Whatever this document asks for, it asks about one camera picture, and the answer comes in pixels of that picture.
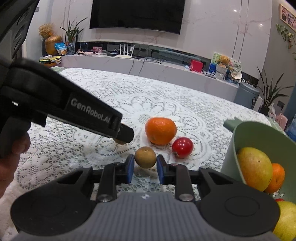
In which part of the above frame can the person left hand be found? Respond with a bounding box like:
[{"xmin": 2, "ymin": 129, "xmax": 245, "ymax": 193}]
[{"xmin": 0, "ymin": 133, "xmax": 31, "ymax": 198}]

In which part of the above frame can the trailing green plant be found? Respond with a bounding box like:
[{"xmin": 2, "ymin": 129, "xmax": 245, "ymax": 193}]
[{"xmin": 276, "ymin": 24, "xmax": 295, "ymax": 60}]

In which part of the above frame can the yellow-green pear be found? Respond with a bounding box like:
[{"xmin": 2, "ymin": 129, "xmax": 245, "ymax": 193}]
[{"xmin": 273, "ymin": 201, "xmax": 296, "ymax": 241}]

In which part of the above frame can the red cherry tomato back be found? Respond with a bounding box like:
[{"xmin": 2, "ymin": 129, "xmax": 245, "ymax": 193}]
[{"xmin": 171, "ymin": 137, "xmax": 194, "ymax": 159}]

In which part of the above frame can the white wifi router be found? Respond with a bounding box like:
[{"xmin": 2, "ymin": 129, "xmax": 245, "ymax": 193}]
[{"xmin": 115, "ymin": 44, "xmax": 134, "ymax": 59}]

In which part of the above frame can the pink small heater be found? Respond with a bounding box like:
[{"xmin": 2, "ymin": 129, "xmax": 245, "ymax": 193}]
[{"xmin": 275, "ymin": 113, "xmax": 288, "ymax": 130}]

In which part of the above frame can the framed wall picture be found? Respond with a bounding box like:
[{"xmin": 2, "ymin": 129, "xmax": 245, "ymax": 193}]
[{"xmin": 280, "ymin": 4, "xmax": 296, "ymax": 31}]

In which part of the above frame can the left potted plant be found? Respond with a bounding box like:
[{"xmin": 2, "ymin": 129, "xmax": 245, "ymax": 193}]
[{"xmin": 60, "ymin": 18, "xmax": 87, "ymax": 55}]

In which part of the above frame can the white tv cabinet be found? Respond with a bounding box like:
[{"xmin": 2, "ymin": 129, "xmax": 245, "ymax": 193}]
[{"xmin": 61, "ymin": 55, "xmax": 238, "ymax": 101}]

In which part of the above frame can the white lace tablecloth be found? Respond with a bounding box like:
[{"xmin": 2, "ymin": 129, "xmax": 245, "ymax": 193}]
[{"xmin": 1, "ymin": 68, "xmax": 269, "ymax": 240}]

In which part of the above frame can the blue water jug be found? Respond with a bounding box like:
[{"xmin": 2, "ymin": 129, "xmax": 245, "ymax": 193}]
[{"xmin": 286, "ymin": 114, "xmax": 296, "ymax": 142}]

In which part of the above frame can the orange tangerine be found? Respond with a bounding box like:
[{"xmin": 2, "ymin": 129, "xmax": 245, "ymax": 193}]
[
  {"xmin": 264, "ymin": 163, "xmax": 285, "ymax": 194},
  {"xmin": 145, "ymin": 117, "xmax": 177, "ymax": 146}
]

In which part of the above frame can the potted long-leaf plant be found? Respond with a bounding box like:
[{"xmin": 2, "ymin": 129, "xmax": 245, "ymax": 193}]
[{"xmin": 257, "ymin": 67, "xmax": 293, "ymax": 116}]

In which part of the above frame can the black wall television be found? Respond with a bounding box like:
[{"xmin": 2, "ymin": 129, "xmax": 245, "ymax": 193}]
[{"xmin": 90, "ymin": 0, "xmax": 185, "ymax": 34}]

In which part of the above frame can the red box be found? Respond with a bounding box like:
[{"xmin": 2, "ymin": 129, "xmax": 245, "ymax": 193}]
[{"xmin": 189, "ymin": 60, "xmax": 204, "ymax": 73}]

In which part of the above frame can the teddy bear bouquet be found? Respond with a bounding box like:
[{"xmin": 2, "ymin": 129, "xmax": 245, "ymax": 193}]
[{"xmin": 216, "ymin": 55, "xmax": 230, "ymax": 74}]

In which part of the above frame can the red cherry tomato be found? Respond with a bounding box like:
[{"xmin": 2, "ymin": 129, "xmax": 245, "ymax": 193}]
[
  {"xmin": 171, "ymin": 137, "xmax": 194, "ymax": 159},
  {"xmin": 275, "ymin": 198, "xmax": 284, "ymax": 202}
]

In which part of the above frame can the grey-blue trash bin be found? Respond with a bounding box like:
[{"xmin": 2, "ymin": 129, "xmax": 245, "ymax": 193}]
[{"xmin": 234, "ymin": 82, "xmax": 259, "ymax": 109}]

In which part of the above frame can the black power cable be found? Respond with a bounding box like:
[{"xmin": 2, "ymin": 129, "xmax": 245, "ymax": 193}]
[{"xmin": 128, "ymin": 56, "xmax": 163, "ymax": 76}]

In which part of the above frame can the green colander bowl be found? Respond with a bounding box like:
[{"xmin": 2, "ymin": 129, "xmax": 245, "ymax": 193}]
[{"xmin": 221, "ymin": 118, "xmax": 296, "ymax": 203}]

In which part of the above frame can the golden vase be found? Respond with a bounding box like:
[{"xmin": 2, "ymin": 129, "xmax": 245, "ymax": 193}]
[{"xmin": 45, "ymin": 35, "xmax": 62, "ymax": 56}]

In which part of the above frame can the red cherry tomato front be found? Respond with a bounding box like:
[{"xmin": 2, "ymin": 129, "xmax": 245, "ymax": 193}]
[{"xmin": 275, "ymin": 198, "xmax": 284, "ymax": 202}]

